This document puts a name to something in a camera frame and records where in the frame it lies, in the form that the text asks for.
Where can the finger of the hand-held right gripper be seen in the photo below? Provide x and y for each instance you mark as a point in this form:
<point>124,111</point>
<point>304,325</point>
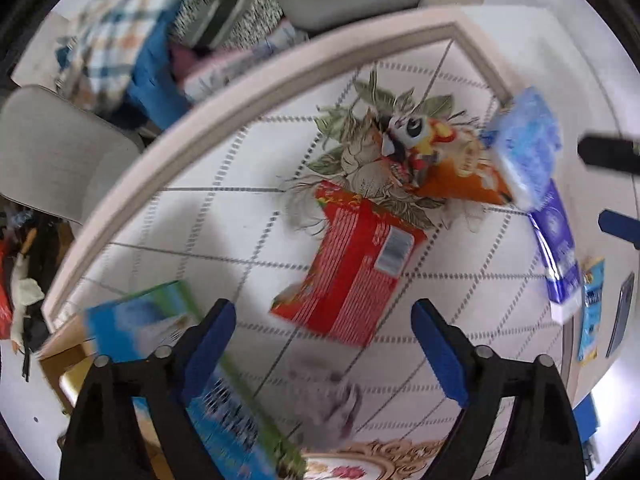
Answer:
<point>612,152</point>
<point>620,227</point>

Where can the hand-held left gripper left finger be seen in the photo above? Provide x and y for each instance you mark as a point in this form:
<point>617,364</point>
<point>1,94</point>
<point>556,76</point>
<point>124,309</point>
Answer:
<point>209,355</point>

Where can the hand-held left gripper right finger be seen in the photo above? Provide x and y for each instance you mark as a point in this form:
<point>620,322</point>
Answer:
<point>440,355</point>

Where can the blue and green box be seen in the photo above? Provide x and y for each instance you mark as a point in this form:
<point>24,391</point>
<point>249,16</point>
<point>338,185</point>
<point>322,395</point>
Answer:
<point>150,320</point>

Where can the dark blue tissue pack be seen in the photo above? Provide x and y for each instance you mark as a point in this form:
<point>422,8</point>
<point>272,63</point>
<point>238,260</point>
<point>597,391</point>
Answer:
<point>556,255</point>

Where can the light blue tissue pack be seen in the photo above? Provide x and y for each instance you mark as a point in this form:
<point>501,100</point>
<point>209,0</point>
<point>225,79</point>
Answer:
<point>530,147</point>

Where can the small blue packet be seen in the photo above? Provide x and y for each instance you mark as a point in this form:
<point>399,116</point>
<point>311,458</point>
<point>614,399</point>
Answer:
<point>592,310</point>

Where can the smartphone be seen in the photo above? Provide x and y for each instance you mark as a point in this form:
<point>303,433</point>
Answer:
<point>622,315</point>

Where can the grey fluffy sock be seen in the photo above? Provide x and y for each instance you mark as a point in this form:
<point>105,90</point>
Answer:
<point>330,402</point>

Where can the red snack packet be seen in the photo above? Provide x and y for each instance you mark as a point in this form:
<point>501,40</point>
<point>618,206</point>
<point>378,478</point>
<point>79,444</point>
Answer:
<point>352,270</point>

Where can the orange snack packet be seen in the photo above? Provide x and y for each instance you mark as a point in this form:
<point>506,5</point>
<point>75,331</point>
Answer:
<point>467,172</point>

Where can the cardboard box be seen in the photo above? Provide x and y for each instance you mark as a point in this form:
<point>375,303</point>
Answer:
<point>62,355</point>

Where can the blue card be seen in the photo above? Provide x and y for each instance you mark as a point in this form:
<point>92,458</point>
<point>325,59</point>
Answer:
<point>586,416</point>

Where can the grey chair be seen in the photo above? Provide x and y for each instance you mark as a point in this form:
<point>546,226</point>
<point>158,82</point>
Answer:
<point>52,155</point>

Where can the blue cloth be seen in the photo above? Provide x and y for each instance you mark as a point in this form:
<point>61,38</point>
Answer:
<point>152,80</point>

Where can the pink cloth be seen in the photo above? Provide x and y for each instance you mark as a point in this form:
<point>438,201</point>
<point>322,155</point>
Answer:
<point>184,59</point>

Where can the plaid cloth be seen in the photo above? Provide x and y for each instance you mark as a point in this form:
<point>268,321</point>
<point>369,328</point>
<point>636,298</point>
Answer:
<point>107,45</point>

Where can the zebra patterned bag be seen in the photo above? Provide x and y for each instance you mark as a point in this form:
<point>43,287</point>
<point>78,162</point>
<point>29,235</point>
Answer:
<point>225,10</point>

